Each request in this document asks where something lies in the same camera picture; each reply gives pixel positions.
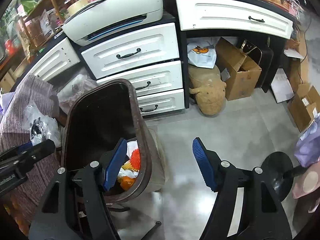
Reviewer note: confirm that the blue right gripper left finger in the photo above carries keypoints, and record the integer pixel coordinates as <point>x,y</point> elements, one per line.
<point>112,162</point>

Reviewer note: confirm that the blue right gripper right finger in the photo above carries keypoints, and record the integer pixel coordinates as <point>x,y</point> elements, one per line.
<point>207,162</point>

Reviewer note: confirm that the yellow foam fruit net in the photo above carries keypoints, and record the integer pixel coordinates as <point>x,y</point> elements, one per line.
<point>127,166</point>

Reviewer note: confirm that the orange peel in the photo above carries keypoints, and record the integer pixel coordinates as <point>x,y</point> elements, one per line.
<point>126,182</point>

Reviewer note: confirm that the brown trash bin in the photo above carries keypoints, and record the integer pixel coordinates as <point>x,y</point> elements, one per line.
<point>96,122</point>

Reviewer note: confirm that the clear crumpled plastic bag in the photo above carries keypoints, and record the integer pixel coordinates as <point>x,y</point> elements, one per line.
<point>40,127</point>

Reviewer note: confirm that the black round stool base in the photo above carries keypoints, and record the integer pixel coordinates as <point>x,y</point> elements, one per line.
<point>281,173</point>

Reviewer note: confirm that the tan plush toy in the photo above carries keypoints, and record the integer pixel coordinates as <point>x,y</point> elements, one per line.
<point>207,88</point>

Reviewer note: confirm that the open cardboard box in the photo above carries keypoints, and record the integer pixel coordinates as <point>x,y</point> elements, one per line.
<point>237,70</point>

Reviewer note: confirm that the small cardboard box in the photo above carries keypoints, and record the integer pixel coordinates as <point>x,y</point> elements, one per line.
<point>305,106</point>

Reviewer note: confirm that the white bag orange print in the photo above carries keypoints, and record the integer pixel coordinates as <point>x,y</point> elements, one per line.
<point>201,51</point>

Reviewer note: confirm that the white drawer cabinet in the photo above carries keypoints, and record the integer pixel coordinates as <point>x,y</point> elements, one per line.
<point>157,42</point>

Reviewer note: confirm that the wooden shelf rack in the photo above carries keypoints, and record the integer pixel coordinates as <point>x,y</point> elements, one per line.
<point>30,23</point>

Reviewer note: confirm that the white printer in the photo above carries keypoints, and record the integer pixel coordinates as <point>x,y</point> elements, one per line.
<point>101,18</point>

